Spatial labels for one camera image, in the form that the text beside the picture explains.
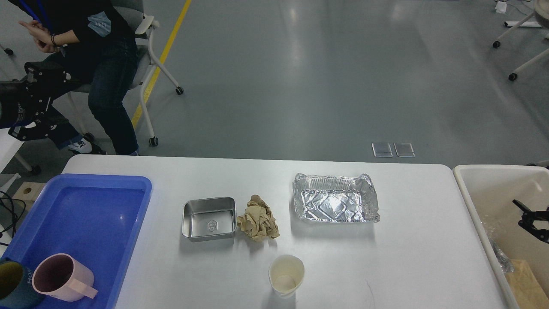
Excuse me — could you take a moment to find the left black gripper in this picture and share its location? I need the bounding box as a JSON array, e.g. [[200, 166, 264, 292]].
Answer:
[[0, 61, 82, 141]]

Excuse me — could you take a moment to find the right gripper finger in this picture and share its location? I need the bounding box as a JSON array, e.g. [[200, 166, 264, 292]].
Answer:
[[512, 199, 549, 244]]

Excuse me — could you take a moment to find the pink mug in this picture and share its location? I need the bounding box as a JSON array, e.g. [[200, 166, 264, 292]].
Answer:
[[31, 253, 98, 303]]

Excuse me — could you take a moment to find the steel rectangular container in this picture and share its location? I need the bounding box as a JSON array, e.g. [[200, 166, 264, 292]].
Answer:
[[181, 196, 237, 242]]

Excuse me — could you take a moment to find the white plastic bin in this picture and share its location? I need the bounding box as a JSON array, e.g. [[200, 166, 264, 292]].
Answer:
[[453, 165, 549, 309]]

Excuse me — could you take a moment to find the white side table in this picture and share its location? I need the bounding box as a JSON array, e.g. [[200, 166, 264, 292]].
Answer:
[[0, 128, 24, 172]]

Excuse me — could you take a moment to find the person in black clothes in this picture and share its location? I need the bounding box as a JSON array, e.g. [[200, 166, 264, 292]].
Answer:
[[11, 0, 139, 156]]

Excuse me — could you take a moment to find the wooden block with hole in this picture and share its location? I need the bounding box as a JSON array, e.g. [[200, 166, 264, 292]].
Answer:
[[12, 182, 45, 211]]

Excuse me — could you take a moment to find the grey office chair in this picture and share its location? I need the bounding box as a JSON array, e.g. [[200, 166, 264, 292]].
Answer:
[[64, 4, 184, 147]]

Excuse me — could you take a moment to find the blue plastic tray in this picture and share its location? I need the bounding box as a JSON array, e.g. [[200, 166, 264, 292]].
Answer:
[[4, 174, 152, 309]]

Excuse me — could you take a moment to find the right floor plate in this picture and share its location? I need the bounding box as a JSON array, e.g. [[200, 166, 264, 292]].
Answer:
[[393, 142, 416, 157]]

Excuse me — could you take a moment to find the floor plate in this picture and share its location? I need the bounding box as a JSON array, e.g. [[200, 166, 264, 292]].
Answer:
[[372, 142, 394, 158], [393, 142, 416, 157]]

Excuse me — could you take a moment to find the left floor plate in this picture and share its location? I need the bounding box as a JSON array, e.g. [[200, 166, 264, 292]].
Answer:
[[372, 142, 394, 158]]

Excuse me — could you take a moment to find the blue mug yellow inside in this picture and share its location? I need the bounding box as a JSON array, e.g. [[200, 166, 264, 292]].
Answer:
[[0, 258, 45, 309]]

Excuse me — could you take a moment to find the white wheeled furniture base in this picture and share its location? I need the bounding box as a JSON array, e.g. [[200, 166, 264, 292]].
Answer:
[[492, 0, 549, 82]]

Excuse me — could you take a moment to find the aluminium foil tray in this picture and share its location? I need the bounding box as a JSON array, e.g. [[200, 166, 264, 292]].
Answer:
[[293, 173, 380, 223]]

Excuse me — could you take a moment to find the crumpled brown paper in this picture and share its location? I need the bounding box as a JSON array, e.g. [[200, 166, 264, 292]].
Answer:
[[236, 195, 280, 242]]

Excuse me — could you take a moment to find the white paper cup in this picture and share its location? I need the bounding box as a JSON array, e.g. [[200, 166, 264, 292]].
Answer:
[[268, 254, 305, 298]]

